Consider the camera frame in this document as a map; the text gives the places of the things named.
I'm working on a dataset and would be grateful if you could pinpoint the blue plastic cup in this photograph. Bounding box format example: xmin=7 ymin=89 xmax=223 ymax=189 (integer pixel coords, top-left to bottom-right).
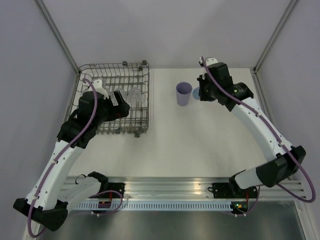
xmin=192 ymin=87 xmax=200 ymax=101

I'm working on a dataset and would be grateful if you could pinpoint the lavender plastic cup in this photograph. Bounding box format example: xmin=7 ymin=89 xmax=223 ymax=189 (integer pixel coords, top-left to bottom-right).
xmin=175 ymin=82 xmax=193 ymax=107

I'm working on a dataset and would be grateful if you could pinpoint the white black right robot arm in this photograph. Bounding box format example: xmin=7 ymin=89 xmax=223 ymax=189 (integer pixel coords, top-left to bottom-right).
xmin=197 ymin=58 xmax=306 ymax=198

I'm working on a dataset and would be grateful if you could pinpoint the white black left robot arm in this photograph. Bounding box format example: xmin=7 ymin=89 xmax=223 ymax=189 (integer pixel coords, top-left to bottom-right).
xmin=13 ymin=90 xmax=130 ymax=232

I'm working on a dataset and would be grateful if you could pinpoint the clear glass cup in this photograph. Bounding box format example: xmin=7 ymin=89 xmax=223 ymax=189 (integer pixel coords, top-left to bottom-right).
xmin=127 ymin=87 xmax=142 ymax=106
xmin=110 ymin=88 xmax=127 ymax=106
xmin=81 ymin=83 xmax=92 ymax=96

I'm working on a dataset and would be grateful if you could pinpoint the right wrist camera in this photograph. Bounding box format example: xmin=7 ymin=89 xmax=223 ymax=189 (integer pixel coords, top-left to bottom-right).
xmin=198 ymin=57 xmax=218 ymax=68

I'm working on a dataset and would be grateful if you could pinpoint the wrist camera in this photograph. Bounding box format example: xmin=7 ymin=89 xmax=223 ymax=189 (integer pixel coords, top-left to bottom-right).
xmin=198 ymin=57 xmax=218 ymax=68
xmin=92 ymin=78 xmax=110 ymax=99

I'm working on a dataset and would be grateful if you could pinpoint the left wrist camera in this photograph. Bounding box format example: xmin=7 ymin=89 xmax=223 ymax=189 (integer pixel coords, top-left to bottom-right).
xmin=92 ymin=78 xmax=110 ymax=99

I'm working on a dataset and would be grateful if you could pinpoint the grey wire dish rack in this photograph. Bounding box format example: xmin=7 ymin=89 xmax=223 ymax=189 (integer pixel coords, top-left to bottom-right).
xmin=65 ymin=60 xmax=150 ymax=138

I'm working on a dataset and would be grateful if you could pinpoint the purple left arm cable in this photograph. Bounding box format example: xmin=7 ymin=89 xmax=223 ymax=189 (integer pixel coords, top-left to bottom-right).
xmin=26 ymin=78 xmax=99 ymax=238

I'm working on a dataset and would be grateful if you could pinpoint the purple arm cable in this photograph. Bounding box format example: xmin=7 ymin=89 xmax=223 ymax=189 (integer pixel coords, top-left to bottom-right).
xmin=201 ymin=56 xmax=316 ymax=218
xmin=26 ymin=78 xmax=99 ymax=238

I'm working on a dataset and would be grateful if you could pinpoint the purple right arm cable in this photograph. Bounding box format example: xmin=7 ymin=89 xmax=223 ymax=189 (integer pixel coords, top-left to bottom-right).
xmin=201 ymin=56 xmax=316 ymax=218

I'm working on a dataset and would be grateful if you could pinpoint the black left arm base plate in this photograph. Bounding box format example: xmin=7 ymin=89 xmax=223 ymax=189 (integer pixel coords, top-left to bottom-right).
xmin=107 ymin=182 xmax=126 ymax=197

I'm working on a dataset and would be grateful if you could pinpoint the aluminium mounting rail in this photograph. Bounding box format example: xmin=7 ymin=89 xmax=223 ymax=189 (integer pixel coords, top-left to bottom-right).
xmin=58 ymin=176 xmax=308 ymax=201

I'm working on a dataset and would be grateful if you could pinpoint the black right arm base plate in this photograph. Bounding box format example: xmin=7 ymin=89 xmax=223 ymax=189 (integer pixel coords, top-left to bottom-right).
xmin=211 ymin=182 xmax=258 ymax=199

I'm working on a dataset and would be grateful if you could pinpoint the white slotted cable duct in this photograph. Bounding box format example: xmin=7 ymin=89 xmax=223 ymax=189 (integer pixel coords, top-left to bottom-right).
xmin=74 ymin=200 xmax=232 ymax=212

